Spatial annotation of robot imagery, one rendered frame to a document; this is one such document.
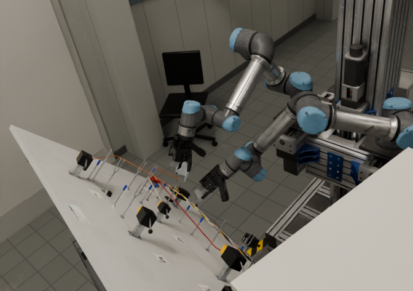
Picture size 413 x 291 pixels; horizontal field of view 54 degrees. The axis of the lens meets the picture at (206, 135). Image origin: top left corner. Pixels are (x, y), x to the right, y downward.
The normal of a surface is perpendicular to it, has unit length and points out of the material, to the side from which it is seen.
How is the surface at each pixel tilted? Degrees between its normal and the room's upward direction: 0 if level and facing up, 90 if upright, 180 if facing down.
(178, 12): 90
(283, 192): 0
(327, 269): 0
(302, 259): 0
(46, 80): 90
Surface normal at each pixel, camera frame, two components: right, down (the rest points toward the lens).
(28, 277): -0.15, -0.80
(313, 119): -0.18, 0.57
